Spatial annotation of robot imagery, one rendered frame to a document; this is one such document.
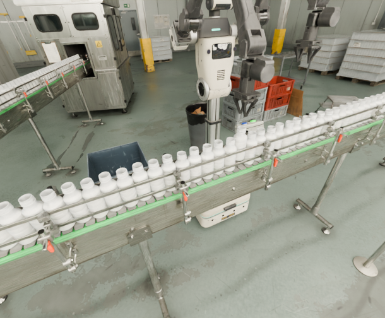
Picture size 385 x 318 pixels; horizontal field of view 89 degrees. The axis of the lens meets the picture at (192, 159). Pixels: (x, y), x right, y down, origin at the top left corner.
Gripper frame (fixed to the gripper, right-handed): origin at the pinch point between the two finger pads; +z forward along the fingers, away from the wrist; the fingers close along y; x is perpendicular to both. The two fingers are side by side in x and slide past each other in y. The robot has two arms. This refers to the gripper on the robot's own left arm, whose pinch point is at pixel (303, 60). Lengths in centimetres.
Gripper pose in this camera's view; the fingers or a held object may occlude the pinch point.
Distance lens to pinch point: 125.1
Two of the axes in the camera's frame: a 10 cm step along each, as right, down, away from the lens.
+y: -4.3, -5.1, 7.5
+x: -9.0, 2.9, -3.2
